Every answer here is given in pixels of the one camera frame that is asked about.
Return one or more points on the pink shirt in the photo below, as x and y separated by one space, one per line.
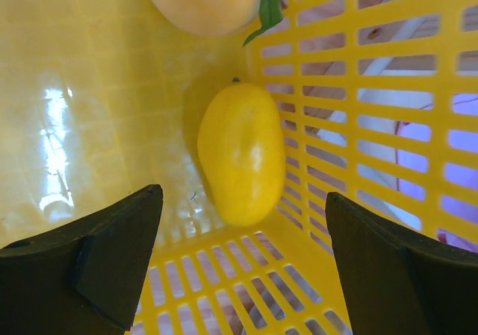
457 174

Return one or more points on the yellow mango fruit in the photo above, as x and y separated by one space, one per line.
241 150

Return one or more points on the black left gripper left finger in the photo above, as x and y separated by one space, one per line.
84 277

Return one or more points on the orange fruit with leaf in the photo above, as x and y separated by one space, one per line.
216 18

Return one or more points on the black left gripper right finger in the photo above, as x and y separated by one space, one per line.
397 281

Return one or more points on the wooden clothes rack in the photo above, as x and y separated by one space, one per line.
375 64

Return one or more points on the yellow plastic shopping basket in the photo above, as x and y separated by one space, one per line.
100 98

